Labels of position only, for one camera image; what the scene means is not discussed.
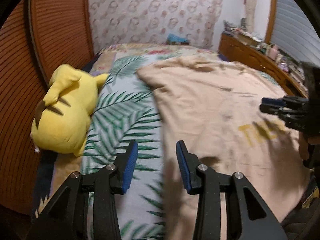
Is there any beige t-shirt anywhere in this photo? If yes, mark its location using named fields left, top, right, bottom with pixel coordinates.
left=137, top=56, right=310, bottom=239

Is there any right hand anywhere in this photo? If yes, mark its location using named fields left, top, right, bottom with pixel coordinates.
left=298, top=132, right=319, bottom=160

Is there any pink thermos bottle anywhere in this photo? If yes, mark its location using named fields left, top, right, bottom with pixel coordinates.
left=267, top=44, right=279, bottom=61

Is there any grey window blind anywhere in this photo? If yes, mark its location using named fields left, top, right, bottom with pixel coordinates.
left=271, top=0, right=319, bottom=65

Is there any wooden sideboard cabinet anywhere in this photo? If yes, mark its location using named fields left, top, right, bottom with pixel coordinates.
left=219, top=33, right=308, bottom=98

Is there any yellow plush toy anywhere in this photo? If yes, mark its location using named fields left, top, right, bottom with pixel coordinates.
left=30, top=64, right=108, bottom=157

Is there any palm leaf print blanket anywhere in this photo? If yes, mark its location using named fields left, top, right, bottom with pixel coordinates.
left=81, top=54, right=165, bottom=239

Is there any blue cloth on box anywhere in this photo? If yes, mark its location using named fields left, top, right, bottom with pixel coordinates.
left=166, top=34, right=190, bottom=46

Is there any floral bed blanket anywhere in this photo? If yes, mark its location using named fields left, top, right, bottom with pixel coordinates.
left=87, top=43, right=221, bottom=76

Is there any circle pattern lace curtain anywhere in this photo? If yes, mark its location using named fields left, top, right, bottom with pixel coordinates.
left=88, top=0, right=222, bottom=51

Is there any brown louvered wardrobe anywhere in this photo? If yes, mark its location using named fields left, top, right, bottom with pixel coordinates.
left=1, top=0, right=94, bottom=215

